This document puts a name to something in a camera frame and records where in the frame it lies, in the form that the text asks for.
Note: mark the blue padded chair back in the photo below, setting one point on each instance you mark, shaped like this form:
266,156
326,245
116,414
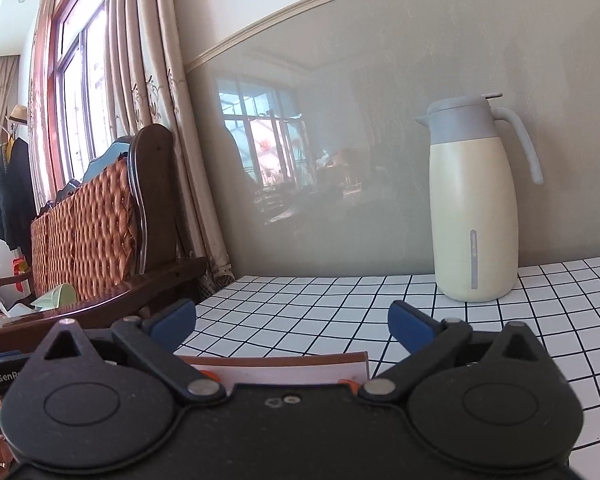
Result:
105,160

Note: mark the dark hanging jacket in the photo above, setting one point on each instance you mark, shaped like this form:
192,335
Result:
5,195

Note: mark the light green cup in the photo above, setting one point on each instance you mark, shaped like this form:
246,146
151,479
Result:
55,295

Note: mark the red hanging ornament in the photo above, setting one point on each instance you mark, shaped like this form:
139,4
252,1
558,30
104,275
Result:
18,266

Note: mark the pinkish beige curtain panel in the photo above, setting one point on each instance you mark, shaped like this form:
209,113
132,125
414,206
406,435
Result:
40,85

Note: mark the brown cardboard box white inside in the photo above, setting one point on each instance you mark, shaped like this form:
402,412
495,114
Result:
280,372

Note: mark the white black checked tablecloth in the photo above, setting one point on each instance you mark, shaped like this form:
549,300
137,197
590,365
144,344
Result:
330,305

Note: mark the cream thermos jug grey lid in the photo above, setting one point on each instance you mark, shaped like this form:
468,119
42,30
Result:
470,200

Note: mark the wooden chair orange woven back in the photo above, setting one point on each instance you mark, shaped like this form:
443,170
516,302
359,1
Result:
155,185

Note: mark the beige patterned curtain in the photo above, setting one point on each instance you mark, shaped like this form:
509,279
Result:
180,85

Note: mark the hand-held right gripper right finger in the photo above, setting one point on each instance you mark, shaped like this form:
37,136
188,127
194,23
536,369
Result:
410,325

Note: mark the window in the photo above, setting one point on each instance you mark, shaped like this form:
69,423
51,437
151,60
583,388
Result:
75,110

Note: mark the straw hat dark band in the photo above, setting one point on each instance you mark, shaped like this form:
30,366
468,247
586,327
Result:
17,112

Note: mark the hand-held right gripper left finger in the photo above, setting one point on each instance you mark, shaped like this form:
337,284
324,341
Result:
172,322

